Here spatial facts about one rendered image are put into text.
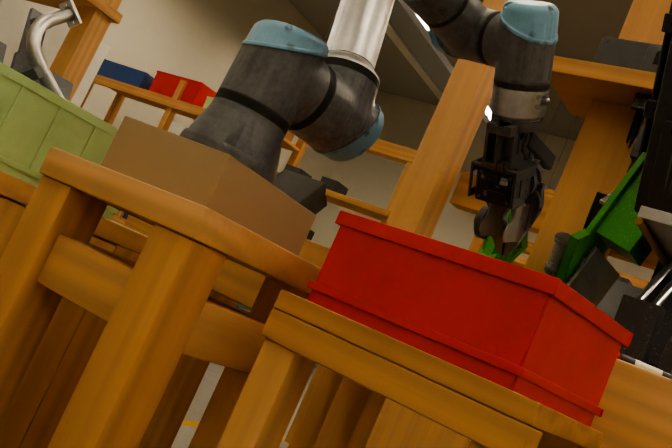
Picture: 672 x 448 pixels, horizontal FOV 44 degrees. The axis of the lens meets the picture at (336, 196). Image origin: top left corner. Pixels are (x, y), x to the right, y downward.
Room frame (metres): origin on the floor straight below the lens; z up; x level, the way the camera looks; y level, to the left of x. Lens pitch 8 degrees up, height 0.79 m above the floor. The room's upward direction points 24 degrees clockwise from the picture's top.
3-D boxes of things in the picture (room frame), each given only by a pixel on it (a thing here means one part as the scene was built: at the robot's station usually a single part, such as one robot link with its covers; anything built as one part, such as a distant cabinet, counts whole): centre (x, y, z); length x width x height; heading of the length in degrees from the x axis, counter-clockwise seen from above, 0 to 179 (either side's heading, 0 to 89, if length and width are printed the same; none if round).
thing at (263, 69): (1.18, 0.15, 1.09); 0.13 x 0.12 x 0.14; 133
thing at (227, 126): (1.17, 0.16, 0.97); 0.15 x 0.15 x 0.10
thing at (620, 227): (1.42, -0.50, 1.17); 0.13 x 0.12 x 0.20; 54
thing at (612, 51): (1.77, -0.49, 1.59); 0.15 x 0.07 x 0.07; 54
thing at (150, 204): (1.17, 0.16, 0.83); 0.32 x 0.32 x 0.04; 54
